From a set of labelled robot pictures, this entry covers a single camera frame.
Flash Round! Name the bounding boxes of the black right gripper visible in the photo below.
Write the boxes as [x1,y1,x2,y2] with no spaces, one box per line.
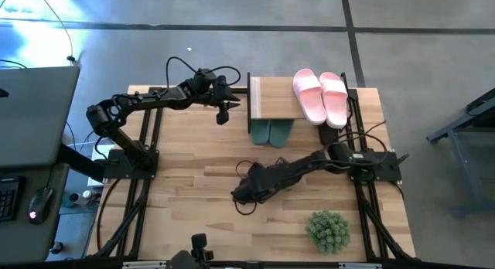
[230,160,295,205]

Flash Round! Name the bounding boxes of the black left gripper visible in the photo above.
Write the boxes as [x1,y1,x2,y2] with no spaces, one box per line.
[208,74,241,126]

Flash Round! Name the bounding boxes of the dark green slide sandal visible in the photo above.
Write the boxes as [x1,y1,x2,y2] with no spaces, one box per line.
[269,119,295,149]
[250,119,271,145]

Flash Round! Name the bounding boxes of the pink slide sandal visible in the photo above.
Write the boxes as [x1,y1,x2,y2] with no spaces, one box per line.
[292,68,328,126]
[319,71,348,130]

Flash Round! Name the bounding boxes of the wooden shelf with black posts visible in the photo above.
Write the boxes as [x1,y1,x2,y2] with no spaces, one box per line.
[247,70,349,133]

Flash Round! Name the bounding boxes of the green artificial ball plant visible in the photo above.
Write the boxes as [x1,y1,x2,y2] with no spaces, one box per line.
[306,209,351,255]

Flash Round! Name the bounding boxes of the white power strip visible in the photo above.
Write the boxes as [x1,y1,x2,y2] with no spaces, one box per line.
[87,144,111,188]

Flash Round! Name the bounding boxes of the small white bottle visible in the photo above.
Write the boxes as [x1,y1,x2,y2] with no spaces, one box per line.
[69,189,97,207]

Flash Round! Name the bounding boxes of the grey monitor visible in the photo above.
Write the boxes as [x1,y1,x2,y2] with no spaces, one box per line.
[0,66,81,169]

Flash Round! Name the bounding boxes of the blue-grey metal cart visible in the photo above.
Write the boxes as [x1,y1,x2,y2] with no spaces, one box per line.
[426,87,495,218]

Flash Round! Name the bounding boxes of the black computer mouse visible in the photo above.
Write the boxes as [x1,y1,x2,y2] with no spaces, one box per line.
[27,186,54,225]

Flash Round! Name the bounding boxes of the dark grey side desk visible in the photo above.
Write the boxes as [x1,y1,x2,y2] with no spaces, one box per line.
[0,162,70,264]

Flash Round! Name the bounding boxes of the black keyboard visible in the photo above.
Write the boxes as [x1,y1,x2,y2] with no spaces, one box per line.
[0,176,20,223]

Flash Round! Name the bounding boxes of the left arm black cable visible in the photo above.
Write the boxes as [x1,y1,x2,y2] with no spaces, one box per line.
[165,56,242,97]

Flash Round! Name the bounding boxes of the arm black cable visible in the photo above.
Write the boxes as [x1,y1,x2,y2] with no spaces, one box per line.
[324,120,390,173]
[165,56,242,97]

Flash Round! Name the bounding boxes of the black camera on mount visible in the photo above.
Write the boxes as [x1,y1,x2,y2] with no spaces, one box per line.
[166,233,214,269]

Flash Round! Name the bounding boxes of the black aluminium frame rails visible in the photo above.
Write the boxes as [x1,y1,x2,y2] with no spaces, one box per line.
[338,72,417,261]
[92,85,248,259]

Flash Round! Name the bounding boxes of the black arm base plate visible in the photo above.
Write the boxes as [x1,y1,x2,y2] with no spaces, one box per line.
[102,148,160,181]
[347,151,403,184]

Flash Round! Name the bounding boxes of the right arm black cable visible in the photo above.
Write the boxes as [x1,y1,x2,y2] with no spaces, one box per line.
[324,120,390,173]

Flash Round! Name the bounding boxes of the silver metal bracket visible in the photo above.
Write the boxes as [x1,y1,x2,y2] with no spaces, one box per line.
[339,262,383,269]
[122,260,167,269]

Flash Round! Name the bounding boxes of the black curved cable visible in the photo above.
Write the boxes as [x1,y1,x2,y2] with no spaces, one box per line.
[95,178,121,251]

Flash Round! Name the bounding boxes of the thin black floor cable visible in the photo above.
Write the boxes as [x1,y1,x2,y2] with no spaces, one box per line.
[36,0,77,65]

